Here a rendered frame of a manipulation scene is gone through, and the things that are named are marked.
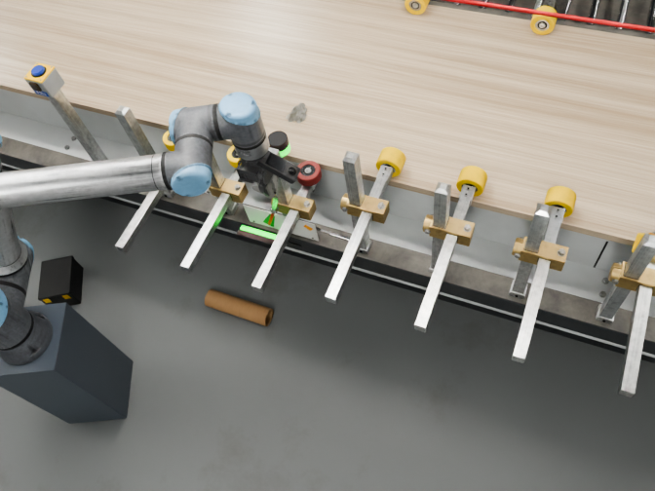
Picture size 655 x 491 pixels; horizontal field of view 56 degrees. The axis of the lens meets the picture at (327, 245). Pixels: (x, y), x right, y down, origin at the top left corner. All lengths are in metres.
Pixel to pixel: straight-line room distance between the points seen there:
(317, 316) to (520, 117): 1.21
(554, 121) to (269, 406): 1.52
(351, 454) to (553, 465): 0.74
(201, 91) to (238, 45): 0.25
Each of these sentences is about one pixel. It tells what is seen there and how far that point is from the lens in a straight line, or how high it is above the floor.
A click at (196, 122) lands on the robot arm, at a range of 1.53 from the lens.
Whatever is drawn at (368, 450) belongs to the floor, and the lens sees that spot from 2.49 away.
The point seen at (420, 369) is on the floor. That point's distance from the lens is 2.57.
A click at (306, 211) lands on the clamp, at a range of 1.90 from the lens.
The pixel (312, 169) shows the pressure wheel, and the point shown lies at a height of 0.90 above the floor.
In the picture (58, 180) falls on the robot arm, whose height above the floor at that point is 1.37.
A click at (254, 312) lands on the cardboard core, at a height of 0.08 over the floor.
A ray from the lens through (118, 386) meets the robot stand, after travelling 2.70.
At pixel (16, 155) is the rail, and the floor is 0.70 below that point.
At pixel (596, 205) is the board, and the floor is 0.90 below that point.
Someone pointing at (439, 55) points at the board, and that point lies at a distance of 2.26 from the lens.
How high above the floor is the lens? 2.43
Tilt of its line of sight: 58 degrees down
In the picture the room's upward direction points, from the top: 14 degrees counter-clockwise
